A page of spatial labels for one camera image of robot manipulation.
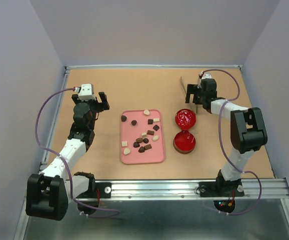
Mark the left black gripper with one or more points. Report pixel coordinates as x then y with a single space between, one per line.
101 106

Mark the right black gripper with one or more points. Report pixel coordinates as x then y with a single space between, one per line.
192 88

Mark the metal tongs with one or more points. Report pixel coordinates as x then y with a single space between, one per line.
192 94

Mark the dark round chocolate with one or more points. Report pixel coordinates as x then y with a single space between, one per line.
123 118
133 122

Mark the dark diamond chocolate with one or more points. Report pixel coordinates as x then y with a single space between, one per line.
156 127

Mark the white heart chocolate top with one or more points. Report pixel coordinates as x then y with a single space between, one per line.
146 112

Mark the white heart chocolate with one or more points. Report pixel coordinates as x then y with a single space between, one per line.
126 151
146 112

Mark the dark square chocolate top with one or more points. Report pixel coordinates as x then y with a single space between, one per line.
150 121

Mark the brown rectangular chocolate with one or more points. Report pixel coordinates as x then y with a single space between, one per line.
150 132

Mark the white oval chocolate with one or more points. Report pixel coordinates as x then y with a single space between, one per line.
155 138

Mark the brown oval chocolate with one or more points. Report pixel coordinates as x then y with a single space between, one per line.
139 140

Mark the dark oval chocolate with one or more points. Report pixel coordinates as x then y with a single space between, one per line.
145 140

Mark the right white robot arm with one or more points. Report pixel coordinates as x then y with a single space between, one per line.
247 127

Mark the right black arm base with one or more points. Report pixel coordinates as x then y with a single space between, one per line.
224 192

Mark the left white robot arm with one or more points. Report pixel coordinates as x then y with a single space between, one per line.
49 192

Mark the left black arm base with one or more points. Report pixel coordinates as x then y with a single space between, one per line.
95 190

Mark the white square chocolate left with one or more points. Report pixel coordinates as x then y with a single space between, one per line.
124 143

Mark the white heart chocolate bottom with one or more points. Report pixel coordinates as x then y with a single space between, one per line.
126 151

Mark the dark heart chocolate left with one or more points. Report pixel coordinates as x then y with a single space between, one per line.
136 145

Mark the dark heart chocolate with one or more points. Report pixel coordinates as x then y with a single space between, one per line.
136 145
141 149

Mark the dark heart chocolate bottom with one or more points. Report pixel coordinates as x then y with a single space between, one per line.
141 149

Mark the red round tin lid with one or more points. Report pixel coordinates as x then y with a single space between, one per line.
185 119

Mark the red round tin box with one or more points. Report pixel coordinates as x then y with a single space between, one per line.
184 142

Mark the pink plastic tray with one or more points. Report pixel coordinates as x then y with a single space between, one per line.
130 133

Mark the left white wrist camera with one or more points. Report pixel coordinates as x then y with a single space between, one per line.
85 92

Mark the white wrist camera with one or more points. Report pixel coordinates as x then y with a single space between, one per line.
85 92
204 75

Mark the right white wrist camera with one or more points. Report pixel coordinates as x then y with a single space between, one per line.
204 75

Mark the aluminium front rail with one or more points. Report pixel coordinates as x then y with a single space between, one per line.
167 190

